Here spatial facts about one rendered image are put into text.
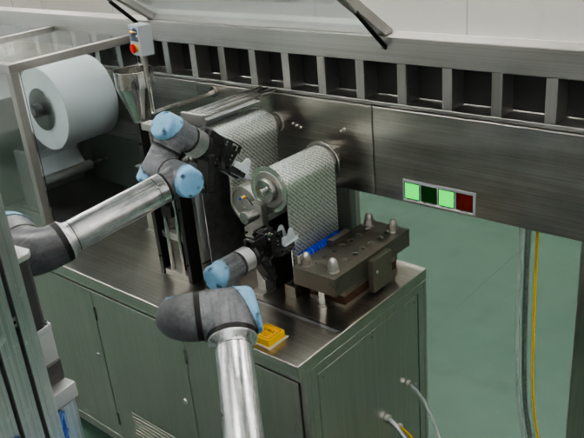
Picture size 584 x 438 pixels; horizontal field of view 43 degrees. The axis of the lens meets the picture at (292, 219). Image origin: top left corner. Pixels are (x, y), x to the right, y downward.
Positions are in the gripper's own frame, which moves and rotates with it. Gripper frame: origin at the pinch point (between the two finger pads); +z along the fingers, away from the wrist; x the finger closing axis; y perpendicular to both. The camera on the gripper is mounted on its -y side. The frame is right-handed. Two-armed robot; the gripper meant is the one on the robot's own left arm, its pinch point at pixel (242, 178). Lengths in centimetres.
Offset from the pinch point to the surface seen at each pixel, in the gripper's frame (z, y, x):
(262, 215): 16.6, -6.6, 2.3
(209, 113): 2.5, 17.7, 25.7
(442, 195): 42, 19, -39
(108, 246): 29, -33, 78
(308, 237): 33.1, -6.8, -5.1
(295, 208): 21.2, -0.8, -5.0
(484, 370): 178, -25, -17
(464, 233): 271, 51, 61
